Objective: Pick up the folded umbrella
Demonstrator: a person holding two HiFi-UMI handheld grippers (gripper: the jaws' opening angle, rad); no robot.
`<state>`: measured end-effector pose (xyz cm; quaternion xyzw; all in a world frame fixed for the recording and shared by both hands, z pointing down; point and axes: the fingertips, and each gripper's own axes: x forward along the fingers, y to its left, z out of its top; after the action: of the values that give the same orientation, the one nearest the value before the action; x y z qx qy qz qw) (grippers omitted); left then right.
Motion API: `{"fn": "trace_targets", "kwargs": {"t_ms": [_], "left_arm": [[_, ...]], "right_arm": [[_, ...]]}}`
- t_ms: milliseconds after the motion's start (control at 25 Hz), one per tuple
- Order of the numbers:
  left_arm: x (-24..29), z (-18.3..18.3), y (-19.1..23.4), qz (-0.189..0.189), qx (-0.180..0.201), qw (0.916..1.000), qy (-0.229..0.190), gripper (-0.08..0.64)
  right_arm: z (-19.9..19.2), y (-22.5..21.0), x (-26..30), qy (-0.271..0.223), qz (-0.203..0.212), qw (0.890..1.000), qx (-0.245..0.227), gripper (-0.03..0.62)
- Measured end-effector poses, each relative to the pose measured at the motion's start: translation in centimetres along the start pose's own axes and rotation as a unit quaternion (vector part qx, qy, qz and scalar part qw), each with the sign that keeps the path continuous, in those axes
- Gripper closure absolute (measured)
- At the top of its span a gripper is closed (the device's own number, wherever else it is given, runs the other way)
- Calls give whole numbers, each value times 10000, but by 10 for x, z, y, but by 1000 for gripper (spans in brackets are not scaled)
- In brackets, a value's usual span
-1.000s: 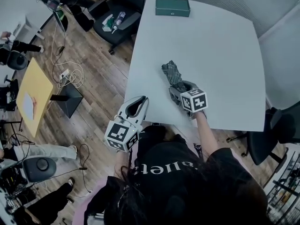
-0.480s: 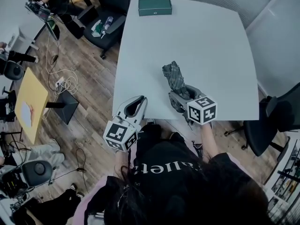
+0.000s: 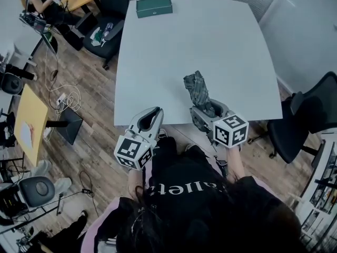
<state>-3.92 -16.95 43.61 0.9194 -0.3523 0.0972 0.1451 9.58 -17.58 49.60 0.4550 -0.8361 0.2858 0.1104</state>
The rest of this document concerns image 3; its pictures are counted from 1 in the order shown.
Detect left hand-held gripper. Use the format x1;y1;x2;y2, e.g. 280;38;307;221
113;106;164;171

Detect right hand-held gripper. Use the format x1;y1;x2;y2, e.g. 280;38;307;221
190;98;250;149

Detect camouflage umbrella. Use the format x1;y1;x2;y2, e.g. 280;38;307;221
183;70;220;134

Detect person's right forearm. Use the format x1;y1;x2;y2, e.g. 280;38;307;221
225;145;247;184

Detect black table base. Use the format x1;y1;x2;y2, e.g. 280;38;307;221
45;106;84;146

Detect person's black printed shirt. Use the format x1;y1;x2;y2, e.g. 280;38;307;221
81;137;302;253

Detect black mesh office chair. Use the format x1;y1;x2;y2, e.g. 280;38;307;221
266;71;337;164

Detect green and white cloth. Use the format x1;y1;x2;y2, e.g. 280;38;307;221
90;27;104;47

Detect dark green box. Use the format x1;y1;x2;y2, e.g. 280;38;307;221
135;0;174;19

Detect yellow table with paper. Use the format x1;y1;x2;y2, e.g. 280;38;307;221
13;83;49;168

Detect white paper sheet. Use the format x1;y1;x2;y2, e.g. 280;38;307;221
20;122;35;149

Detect grey round stool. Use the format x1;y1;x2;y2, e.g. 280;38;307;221
1;72;24;95
18;176;56;208

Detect white shelf unit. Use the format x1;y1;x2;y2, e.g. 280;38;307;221
294;132;337;253

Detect black electronic device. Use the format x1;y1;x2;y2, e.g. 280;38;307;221
18;12;48;33

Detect white cable bundle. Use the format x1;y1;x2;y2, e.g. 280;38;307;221
44;45;83;113

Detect black cable with adapter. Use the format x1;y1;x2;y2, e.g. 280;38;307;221
78;170;100;217

